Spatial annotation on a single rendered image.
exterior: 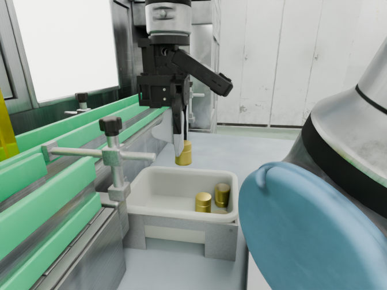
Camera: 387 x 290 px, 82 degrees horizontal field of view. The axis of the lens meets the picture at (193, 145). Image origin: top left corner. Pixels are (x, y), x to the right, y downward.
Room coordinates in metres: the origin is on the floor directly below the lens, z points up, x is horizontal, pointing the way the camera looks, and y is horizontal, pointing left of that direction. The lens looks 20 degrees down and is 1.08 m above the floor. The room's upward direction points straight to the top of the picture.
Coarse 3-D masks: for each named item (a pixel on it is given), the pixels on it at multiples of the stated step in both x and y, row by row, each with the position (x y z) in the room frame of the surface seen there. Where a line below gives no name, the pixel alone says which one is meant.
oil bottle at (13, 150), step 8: (0, 88) 0.28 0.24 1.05; (0, 96) 0.28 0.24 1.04; (0, 104) 0.27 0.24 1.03; (0, 112) 0.27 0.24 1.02; (0, 120) 0.27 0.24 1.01; (8, 120) 0.28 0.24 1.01; (0, 128) 0.27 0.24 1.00; (8, 128) 0.28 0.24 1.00; (0, 136) 0.26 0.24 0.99; (8, 136) 0.27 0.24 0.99; (0, 144) 0.26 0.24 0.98; (8, 144) 0.27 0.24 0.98; (16, 144) 0.28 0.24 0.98; (0, 152) 0.26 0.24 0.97; (8, 152) 0.27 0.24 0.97; (16, 152) 0.28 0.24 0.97; (0, 160) 0.25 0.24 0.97
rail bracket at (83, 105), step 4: (80, 92) 0.57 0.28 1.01; (84, 92) 0.57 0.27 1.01; (76, 96) 0.56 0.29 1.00; (80, 96) 0.55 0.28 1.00; (84, 96) 0.56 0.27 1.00; (80, 100) 0.56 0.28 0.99; (84, 100) 0.56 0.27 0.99; (80, 104) 0.56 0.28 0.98; (84, 104) 0.56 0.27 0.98; (80, 108) 0.56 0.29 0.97; (84, 108) 0.56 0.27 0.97; (88, 108) 0.57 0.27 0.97; (64, 112) 0.57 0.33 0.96; (68, 112) 0.57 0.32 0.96; (72, 112) 0.57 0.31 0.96; (76, 112) 0.56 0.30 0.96; (80, 112) 0.55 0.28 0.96
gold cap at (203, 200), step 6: (204, 192) 0.42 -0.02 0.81; (198, 198) 0.40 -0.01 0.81; (204, 198) 0.40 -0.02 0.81; (210, 198) 0.40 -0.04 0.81; (198, 204) 0.39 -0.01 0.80; (204, 204) 0.39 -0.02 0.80; (210, 204) 0.40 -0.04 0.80; (198, 210) 0.39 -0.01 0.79; (204, 210) 0.39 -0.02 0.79; (210, 210) 0.40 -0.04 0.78
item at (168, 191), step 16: (144, 176) 0.46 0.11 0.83; (160, 176) 0.48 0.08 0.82; (176, 176) 0.48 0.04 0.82; (192, 176) 0.47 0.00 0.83; (208, 176) 0.46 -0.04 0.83; (224, 176) 0.46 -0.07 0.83; (144, 192) 0.44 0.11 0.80; (160, 192) 0.48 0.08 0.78; (176, 192) 0.47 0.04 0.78; (192, 192) 0.47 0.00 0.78; (208, 192) 0.46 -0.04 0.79; (128, 208) 0.33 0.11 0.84; (144, 208) 0.33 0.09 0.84; (160, 208) 0.33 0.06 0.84; (176, 208) 0.42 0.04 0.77; (192, 208) 0.42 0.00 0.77; (224, 208) 0.42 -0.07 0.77
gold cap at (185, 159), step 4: (184, 140) 0.43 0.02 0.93; (188, 140) 0.43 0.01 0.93; (184, 144) 0.41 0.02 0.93; (188, 144) 0.41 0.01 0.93; (184, 148) 0.40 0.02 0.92; (188, 148) 0.41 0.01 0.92; (184, 152) 0.40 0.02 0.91; (188, 152) 0.41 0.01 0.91; (180, 156) 0.40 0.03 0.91; (184, 156) 0.40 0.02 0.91; (188, 156) 0.41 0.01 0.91; (176, 160) 0.41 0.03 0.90; (180, 160) 0.40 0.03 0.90; (184, 160) 0.40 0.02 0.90; (188, 160) 0.41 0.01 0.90; (176, 164) 0.41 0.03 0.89; (180, 164) 0.40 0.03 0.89; (184, 164) 0.40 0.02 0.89; (188, 164) 0.41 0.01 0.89
